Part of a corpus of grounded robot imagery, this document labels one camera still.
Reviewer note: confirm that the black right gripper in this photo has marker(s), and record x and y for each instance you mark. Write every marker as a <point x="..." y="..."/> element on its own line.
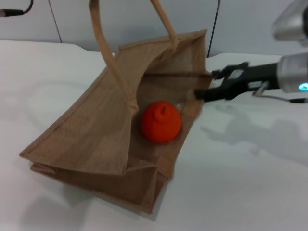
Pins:
<point x="257" y="77"/>

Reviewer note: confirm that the orange fruit with stem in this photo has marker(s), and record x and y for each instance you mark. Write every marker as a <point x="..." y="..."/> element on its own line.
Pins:
<point x="160" y="125"/>

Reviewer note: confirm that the brown burlap handbag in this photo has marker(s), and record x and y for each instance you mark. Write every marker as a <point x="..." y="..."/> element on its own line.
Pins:
<point x="96" y="134"/>

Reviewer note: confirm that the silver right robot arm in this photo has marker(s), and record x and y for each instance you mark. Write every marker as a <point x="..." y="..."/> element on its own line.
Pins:
<point x="292" y="72"/>

